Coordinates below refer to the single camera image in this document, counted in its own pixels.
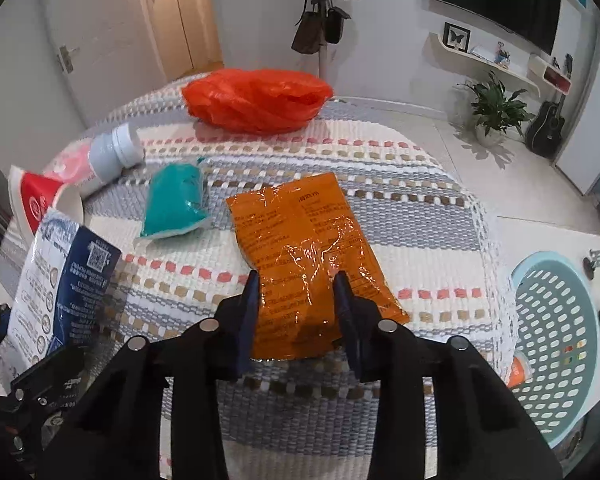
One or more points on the orange snack packet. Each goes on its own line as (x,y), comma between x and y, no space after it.
(305,250)

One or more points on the pink bottle with white cap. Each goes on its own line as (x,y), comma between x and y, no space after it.
(105,157)

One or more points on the red and white paper cup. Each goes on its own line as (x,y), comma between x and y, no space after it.
(40,200)

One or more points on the white and red box shelf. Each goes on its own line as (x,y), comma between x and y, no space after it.
(550,75)

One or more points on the white standing air conditioner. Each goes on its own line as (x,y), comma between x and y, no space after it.
(587,125)

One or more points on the wooden coat rack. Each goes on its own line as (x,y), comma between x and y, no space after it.
(323,60)

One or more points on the blue and white milk carton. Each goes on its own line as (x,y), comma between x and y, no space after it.
(65,280)

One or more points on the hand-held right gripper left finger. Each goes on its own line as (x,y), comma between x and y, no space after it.
(245,325)

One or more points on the green potted plant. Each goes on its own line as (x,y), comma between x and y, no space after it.
(495,107)

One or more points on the black hanging bag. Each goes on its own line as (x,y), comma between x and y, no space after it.
(336,25)

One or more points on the black acoustic guitar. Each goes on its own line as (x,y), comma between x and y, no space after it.
(546,127)

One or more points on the brown hanging bag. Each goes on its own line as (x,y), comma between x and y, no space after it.
(307,35)

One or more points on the teal packet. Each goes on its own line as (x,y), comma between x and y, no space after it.
(177,200)

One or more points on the framed butterfly picture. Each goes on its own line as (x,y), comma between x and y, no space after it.
(456,37)

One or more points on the low white wall shelf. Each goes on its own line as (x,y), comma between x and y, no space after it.
(485,62)

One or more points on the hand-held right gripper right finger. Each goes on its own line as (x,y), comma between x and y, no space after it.
(347,325)

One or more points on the black phone stand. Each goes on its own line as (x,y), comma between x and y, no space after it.
(594,261)

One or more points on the light blue plastic basket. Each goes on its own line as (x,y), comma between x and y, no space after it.
(560,335)

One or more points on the orange-red plastic bag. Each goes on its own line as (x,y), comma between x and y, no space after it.
(257,97)

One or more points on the white door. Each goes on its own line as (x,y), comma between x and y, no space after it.
(115,35)

